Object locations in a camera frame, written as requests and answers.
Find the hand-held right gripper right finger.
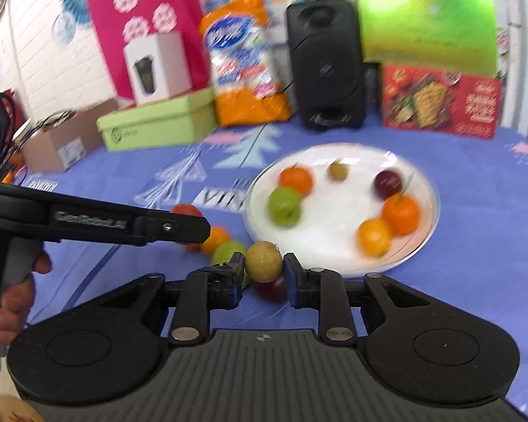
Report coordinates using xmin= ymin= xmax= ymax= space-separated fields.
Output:
xmin=283 ymin=252 xmax=427 ymax=344

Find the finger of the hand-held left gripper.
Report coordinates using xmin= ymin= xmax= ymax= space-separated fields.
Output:
xmin=130 ymin=210 xmax=211 ymax=247

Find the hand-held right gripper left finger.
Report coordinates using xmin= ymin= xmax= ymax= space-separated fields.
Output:
xmin=99 ymin=251 xmax=247 ymax=346

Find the dark purple plum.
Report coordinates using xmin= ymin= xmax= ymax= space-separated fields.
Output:
xmin=252 ymin=278 xmax=289 ymax=303
xmin=373 ymin=170 xmax=403 ymax=202

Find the green fruit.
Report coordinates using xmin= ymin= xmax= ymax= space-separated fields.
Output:
xmin=268 ymin=186 xmax=303 ymax=228
xmin=211 ymin=241 xmax=248 ymax=286

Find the brown longan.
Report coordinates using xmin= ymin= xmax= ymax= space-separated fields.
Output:
xmin=327 ymin=161 xmax=350 ymax=182
xmin=245 ymin=241 xmax=285 ymax=284

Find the small orange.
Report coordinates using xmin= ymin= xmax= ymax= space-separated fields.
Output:
xmin=200 ymin=226 xmax=231 ymax=256

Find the white plate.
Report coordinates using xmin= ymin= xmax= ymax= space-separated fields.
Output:
xmin=244 ymin=142 xmax=441 ymax=279

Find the yellow orange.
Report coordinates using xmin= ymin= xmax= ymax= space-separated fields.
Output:
xmin=358 ymin=218 xmax=394 ymax=256

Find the large orange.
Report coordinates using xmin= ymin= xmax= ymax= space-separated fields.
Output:
xmin=278 ymin=166 xmax=314 ymax=198
xmin=382 ymin=193 xmax=422 ymax=237

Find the person's left hand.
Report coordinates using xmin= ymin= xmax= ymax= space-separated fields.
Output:
xmin=0 ymin=250 xmax=52 ymax=344

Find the red tomato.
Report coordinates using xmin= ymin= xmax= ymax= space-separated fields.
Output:
xmin=171 ymin=203 xmax=204 ymax=252

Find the cardboard box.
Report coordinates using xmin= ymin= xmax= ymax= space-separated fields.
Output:
xmin=21 ymin=98 xmax=119 ymax=173

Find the green shoe box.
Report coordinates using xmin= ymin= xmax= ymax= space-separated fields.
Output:
xmin=97 ymin=87 xmax=218 ymax=153

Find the orange paper cup packet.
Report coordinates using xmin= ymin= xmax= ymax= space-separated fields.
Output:
xmin=198 ymin=0 xmax=292 ymax=127

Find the white cup box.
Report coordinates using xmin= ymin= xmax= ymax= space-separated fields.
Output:
xmin=123 ymin=32 xmax=193 ymax=107

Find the pink paper bag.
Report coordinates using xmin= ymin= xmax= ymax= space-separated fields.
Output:
xmin=83 ymin=0 xmax=209 ymax=108

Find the blue printed tablecloth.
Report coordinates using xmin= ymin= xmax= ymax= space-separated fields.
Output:
xmin=9 ymin=114 xmax=528 ymax=422

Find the black speaker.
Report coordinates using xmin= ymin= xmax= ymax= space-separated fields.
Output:
xmin=286 ymin=0 xmax=366 ymax=132

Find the blue fan decoration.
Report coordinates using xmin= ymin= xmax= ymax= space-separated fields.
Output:
xmin=53 ymin=0 xmax=98 ymax=45

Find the red cracker box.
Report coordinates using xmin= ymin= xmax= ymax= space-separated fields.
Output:
xmin=381 ymin=64 xmax=503 ymax=140

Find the green gift box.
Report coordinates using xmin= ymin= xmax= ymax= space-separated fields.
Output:
xmin=353 ymin=0 xmax=499 ymax=77

